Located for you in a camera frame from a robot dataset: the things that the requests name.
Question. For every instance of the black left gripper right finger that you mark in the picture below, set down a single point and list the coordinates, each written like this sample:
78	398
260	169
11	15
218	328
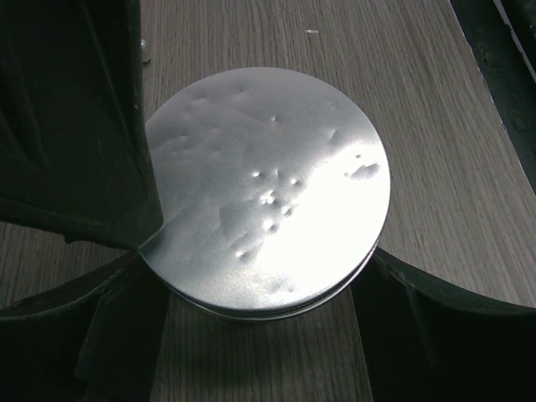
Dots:
425	339

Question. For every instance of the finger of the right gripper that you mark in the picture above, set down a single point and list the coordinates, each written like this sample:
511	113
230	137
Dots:
74	154

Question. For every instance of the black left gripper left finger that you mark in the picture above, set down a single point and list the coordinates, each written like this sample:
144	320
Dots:
95	338

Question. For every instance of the white jar lid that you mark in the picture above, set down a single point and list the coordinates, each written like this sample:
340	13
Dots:
275	188

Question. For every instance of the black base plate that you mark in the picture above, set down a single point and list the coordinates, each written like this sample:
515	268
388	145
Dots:
511	85

